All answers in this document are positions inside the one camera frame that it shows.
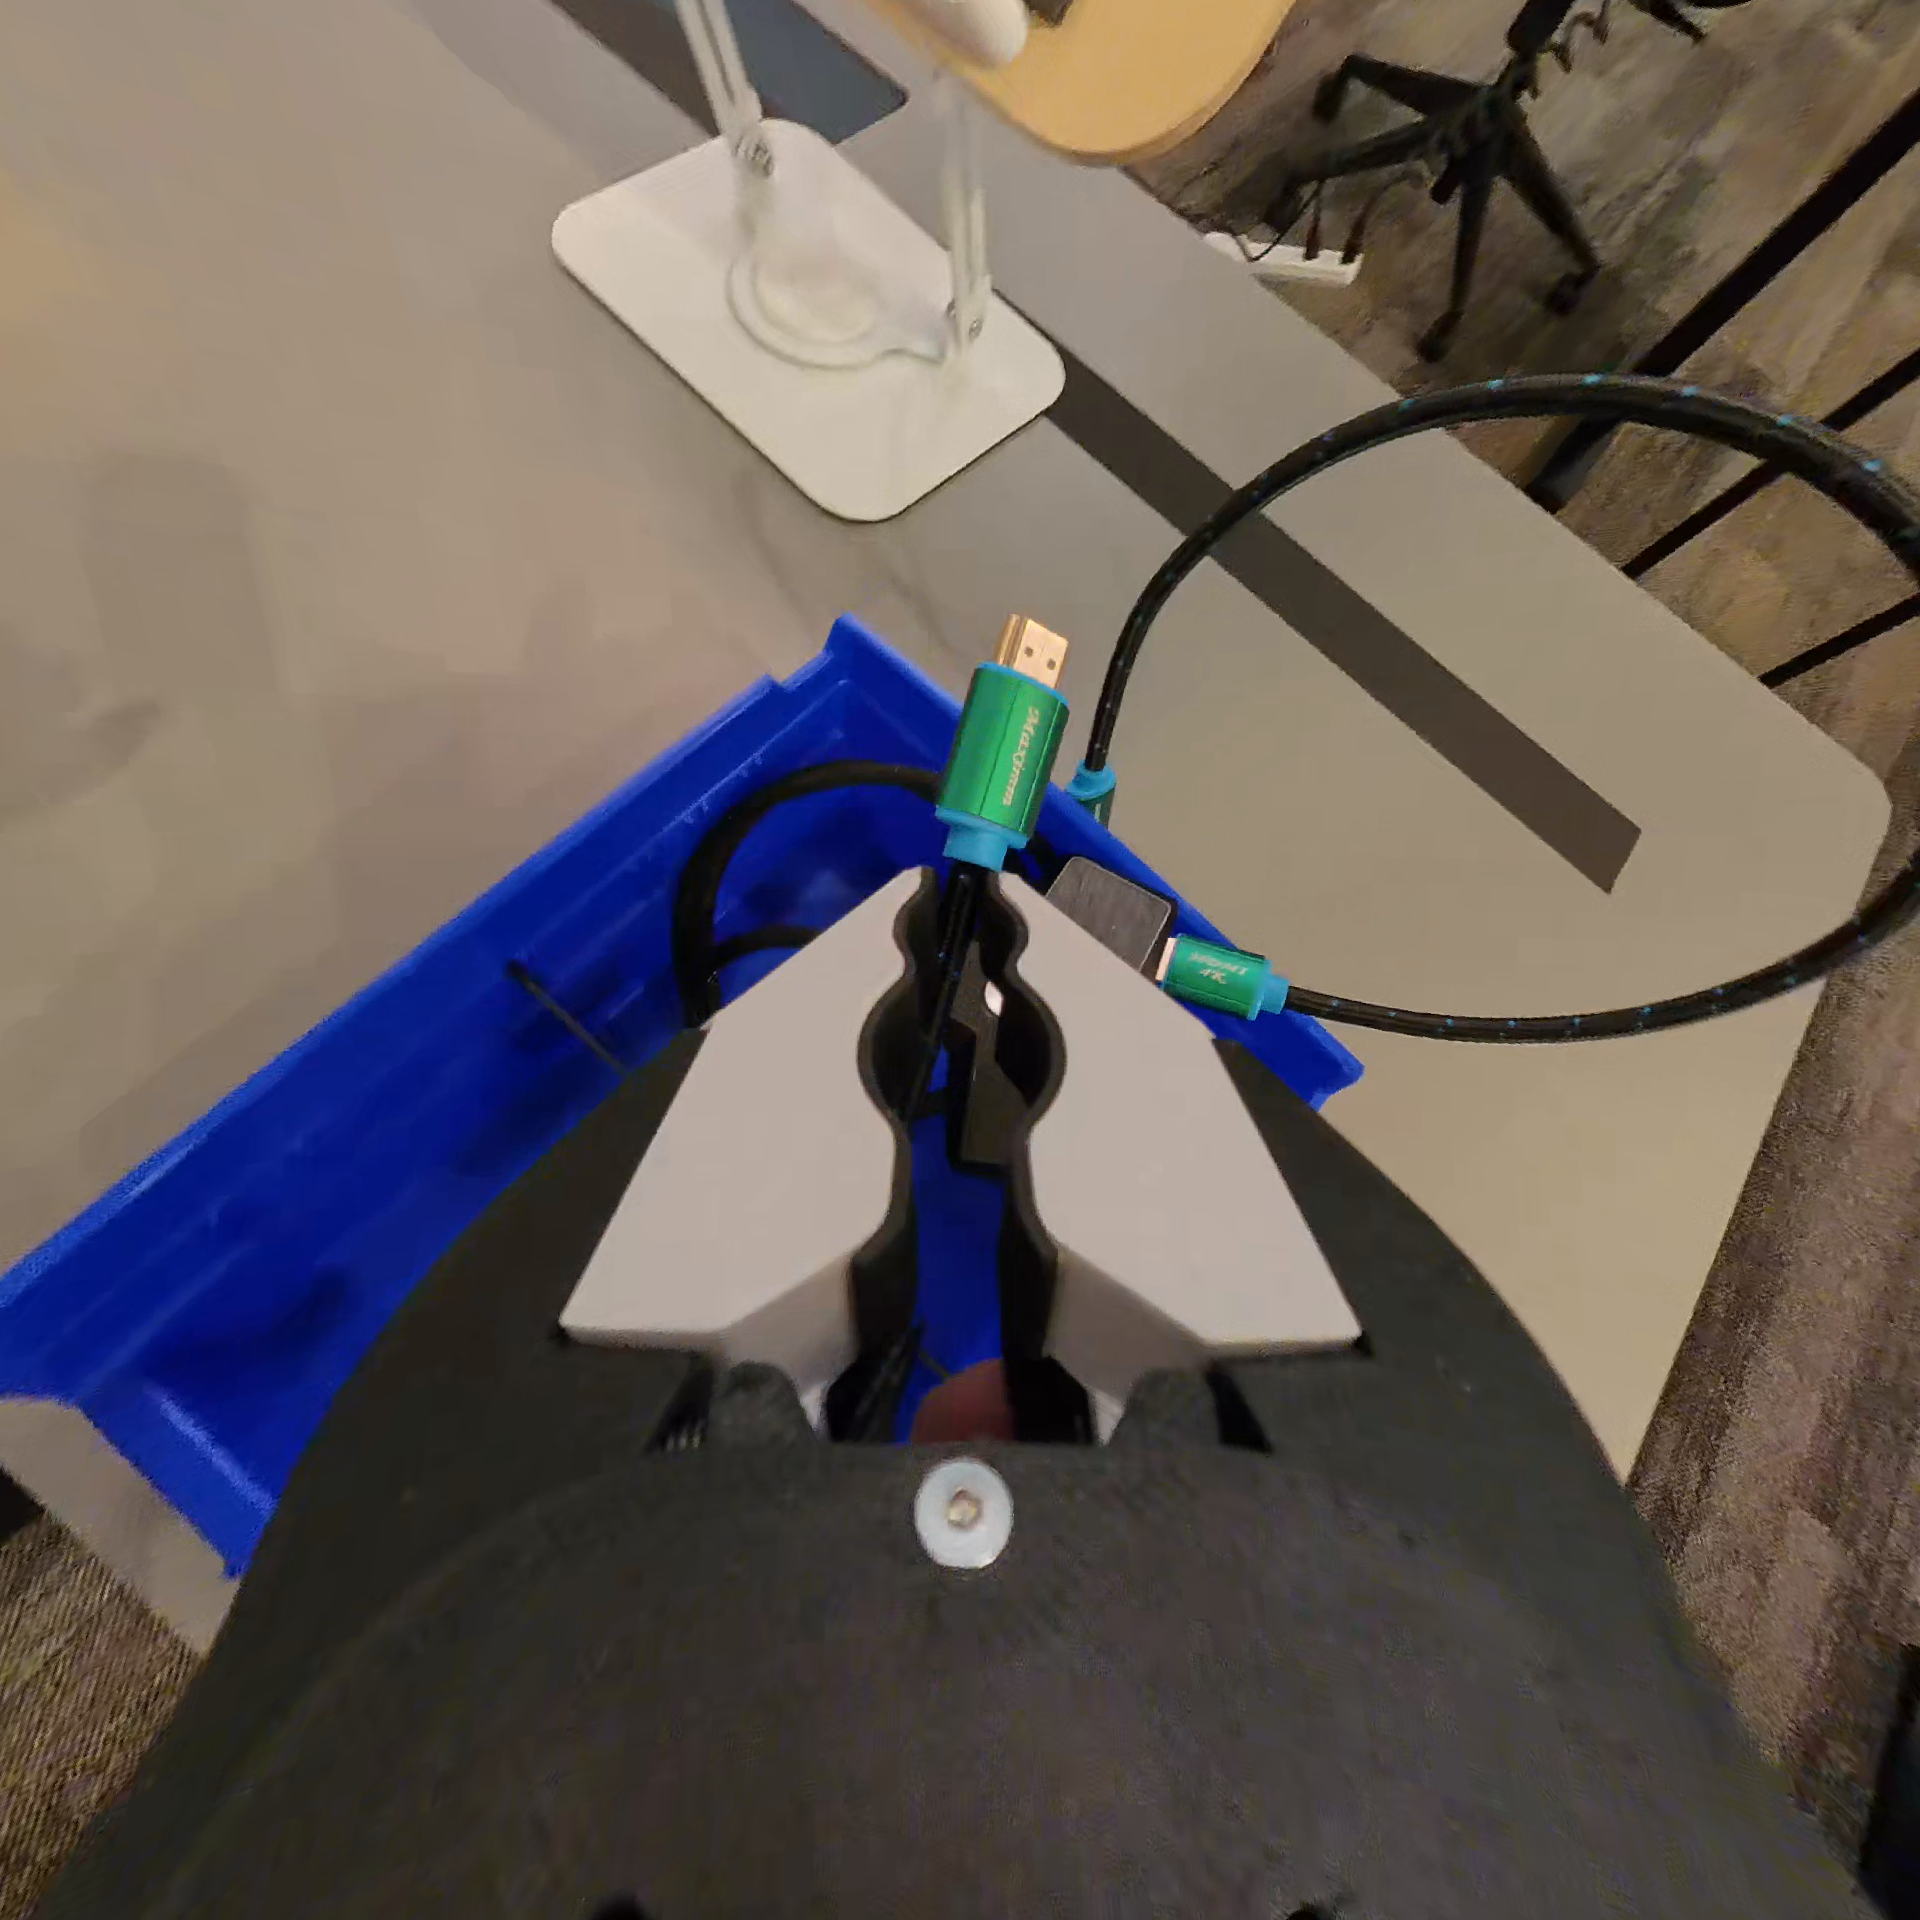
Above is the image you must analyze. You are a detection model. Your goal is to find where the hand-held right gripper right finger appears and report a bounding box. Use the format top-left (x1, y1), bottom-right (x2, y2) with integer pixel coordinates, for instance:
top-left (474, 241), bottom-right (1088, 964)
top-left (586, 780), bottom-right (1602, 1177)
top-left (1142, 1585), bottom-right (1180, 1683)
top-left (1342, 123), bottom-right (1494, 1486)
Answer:
top-left (1005, 901), bottom-right (1368, 1370)

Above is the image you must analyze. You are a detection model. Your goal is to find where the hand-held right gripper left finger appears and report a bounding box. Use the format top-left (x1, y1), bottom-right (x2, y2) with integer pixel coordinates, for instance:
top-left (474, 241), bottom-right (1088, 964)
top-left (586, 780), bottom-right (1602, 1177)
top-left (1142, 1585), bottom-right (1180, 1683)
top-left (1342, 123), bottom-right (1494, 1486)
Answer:
top-left (563, 888), bottom-right (925, 1370)

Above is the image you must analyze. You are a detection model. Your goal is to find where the blue plastic bin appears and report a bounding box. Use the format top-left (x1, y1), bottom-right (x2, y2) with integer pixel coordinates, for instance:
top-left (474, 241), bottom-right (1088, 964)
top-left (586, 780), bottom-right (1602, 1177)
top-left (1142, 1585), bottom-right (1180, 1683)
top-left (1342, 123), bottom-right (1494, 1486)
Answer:
top-left (0, 614), bottom-right (1368, 1577)

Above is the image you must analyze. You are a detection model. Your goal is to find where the white laptop stand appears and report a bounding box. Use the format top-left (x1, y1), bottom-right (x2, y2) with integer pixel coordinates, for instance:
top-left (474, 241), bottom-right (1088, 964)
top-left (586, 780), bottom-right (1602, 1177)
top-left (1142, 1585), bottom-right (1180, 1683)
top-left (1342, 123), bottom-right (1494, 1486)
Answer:
top-left (552, 0), bottom-right (1067, 529)

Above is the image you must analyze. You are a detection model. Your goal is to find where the white power strip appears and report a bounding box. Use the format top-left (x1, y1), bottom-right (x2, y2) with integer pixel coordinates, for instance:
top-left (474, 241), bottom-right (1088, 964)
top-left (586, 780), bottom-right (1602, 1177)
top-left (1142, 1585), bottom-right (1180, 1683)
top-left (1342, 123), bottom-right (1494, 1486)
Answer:
top-left (1209, 227), bottom-right (1370, 290)

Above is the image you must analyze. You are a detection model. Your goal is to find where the black office chair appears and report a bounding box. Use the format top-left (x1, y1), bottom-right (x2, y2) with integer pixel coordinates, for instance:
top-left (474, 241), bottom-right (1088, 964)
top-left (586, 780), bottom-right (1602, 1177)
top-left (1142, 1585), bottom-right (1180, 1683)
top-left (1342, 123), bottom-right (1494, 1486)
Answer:
top-left (1254, 0), bottom-right (1713, 369)

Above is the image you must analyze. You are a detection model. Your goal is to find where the black cable tie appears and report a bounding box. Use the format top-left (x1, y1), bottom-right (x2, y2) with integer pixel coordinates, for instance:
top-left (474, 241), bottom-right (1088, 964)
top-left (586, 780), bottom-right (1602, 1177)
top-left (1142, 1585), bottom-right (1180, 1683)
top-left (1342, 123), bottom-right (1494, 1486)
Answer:
top-left (512, 960), bottom-right (626, 1077)

